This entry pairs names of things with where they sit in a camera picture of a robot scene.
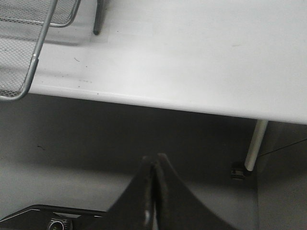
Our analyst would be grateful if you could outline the silver mesh bottom tray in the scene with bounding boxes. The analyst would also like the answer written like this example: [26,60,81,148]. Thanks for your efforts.
[0,0,80,28]

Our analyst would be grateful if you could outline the thin black floor cable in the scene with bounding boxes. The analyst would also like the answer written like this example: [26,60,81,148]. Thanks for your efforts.
[258,139,307,159]

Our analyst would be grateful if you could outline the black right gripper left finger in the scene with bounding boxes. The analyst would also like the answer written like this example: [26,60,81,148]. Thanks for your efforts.
[87,156,154,230]

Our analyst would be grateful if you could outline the black caster wheel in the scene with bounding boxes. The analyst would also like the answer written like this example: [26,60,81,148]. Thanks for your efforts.
[231,161,252,180]

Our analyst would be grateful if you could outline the silver mesh tray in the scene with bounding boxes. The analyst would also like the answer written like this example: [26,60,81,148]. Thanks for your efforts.
[0,0,58,101]
[0,0,80,28]

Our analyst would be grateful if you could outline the grey metal rack frame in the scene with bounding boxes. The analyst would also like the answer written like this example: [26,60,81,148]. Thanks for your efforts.
[93,0,104,35]

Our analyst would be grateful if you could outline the white table leg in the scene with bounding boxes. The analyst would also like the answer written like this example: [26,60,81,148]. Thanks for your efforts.
[244,120,269,172]

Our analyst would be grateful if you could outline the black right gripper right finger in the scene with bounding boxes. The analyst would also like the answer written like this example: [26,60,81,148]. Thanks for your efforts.
[154,153,235,230]

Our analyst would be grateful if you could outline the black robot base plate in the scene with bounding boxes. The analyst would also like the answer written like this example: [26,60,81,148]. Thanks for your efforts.
[0,205,106,230]

